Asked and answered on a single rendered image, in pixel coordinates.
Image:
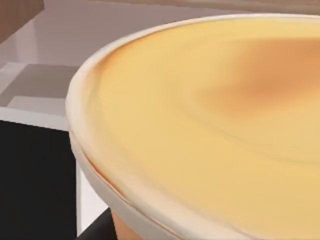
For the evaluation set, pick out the wooden cupboard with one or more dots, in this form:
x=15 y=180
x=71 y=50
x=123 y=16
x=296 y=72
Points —
x=17 y=15

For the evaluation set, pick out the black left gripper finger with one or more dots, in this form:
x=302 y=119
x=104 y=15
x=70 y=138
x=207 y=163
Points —
x=100 y=228

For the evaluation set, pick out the orange cup with cream rim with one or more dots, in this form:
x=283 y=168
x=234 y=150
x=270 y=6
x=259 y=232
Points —
x=190 y=130

